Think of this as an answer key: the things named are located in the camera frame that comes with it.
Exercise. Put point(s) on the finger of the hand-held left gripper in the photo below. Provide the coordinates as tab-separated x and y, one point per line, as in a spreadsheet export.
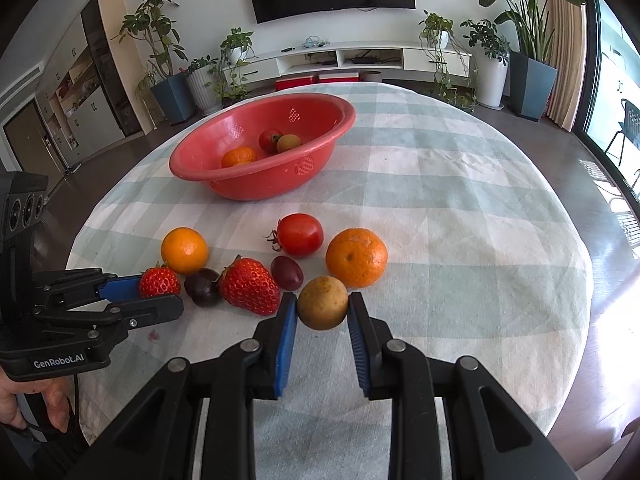
120	287
150	310

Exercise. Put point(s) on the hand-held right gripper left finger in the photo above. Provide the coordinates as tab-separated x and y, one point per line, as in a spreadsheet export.
285	345

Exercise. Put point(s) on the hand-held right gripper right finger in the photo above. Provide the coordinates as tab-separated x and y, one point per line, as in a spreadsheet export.
359	345

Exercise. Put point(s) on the small red strawberry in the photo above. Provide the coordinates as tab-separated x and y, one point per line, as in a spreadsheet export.
159	282

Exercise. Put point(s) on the brown kiwi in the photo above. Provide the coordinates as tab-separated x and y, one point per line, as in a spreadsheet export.
322	305
289	143

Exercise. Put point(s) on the large red strawberry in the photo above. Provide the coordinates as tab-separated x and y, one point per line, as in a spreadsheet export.
250	287

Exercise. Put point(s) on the smooth orange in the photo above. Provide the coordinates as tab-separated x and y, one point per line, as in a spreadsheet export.
184	251

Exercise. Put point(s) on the red oval grape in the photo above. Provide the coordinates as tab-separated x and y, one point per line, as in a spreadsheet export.
286	272

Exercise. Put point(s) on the large bumpy tangerine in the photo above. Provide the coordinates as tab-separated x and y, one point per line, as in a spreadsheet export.
356	257

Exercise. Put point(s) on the red tomato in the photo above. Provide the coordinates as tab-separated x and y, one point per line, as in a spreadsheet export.
270	140
300	234

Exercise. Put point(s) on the red plastic colander bowl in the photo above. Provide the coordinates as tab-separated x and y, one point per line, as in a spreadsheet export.
260	180

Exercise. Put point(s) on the small bumpy tangerine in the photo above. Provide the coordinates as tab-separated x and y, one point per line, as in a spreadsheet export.
239	156

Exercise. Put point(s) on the person's left hand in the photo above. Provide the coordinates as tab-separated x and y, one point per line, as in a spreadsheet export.
57	405

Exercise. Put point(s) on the brown wooden door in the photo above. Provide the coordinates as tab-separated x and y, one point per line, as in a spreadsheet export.
32	140

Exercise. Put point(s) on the tall plant in blue pot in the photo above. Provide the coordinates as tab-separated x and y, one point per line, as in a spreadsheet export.
175	102

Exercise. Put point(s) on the plant in white ribbed pot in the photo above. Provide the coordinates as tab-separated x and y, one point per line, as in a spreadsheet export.
202	92

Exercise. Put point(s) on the white television console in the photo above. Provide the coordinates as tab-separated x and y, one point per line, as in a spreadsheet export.
260	66

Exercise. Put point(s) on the red storage box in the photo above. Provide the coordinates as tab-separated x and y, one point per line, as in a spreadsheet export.
295	83
339	78

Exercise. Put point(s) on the trailing pothos plant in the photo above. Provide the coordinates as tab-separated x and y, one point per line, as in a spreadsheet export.
435	25
235	45

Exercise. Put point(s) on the grey round pot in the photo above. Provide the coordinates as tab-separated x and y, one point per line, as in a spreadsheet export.
371	76

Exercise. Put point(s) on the black media box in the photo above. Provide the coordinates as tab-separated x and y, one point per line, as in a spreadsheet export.
365	60

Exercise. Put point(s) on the bushy plant in white pot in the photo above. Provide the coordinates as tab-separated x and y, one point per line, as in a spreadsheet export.
492	80

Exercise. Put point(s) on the broad-leaf plant in blue pot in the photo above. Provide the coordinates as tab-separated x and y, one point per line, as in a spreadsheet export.
532	85

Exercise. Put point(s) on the black mesh chair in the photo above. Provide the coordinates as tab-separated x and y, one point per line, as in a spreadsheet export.
627	125

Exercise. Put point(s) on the beige curtain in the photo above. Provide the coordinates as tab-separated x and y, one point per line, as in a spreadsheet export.
565	60

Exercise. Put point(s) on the glass sliding door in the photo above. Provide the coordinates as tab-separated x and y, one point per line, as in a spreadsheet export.
615	60

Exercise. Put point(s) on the white wall cabinet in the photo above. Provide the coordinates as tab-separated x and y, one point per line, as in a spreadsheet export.
95	110

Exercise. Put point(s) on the dark tall wall panel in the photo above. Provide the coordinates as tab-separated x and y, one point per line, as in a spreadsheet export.
107	60

